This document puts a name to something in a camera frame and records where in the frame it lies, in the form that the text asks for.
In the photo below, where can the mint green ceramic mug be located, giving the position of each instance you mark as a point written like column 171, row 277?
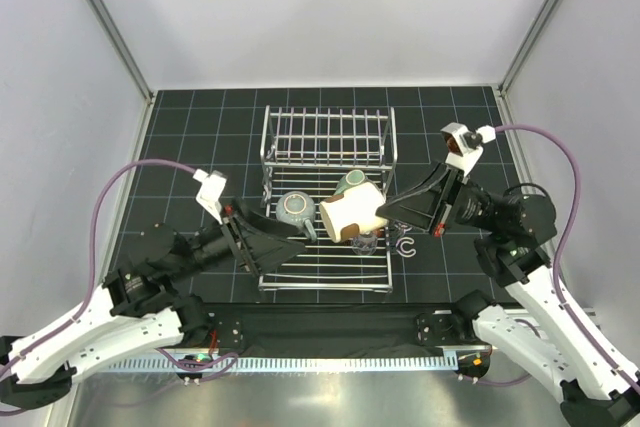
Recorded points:
column 351, row 179

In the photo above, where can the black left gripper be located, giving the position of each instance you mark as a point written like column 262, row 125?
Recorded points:
column 259, row 242

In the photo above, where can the small clear shot glass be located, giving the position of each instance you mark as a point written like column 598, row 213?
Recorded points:
column 365, row 244

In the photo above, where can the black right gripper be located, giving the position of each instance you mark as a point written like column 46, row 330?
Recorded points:
column 429, row 205

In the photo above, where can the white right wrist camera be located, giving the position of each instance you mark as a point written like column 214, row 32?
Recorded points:
column 465, row 147

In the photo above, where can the black grid table mat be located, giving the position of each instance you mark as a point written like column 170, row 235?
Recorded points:
column 221, row 130

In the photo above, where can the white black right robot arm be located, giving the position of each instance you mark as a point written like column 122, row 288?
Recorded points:
column 594, row 384

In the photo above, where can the perforated aluminium cable rail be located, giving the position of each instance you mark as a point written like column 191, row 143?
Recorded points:
column 156, row 363

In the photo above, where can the cream brown ceramic cup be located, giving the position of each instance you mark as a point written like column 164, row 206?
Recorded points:
column 353, row 212

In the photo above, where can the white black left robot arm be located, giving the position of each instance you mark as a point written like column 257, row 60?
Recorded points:
column 137, row 306

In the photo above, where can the chrome wire dish rack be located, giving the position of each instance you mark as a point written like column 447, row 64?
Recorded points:
column 310, row 149

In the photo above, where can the clear glass mug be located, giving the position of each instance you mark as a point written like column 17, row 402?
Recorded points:
column 297, row 208

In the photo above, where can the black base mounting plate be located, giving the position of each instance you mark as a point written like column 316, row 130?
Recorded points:
column 343, row 330

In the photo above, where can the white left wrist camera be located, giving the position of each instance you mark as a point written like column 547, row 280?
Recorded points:
column 211, row 188

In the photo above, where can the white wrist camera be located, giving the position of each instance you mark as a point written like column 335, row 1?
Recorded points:
column 211, row 188
column 465, row 147

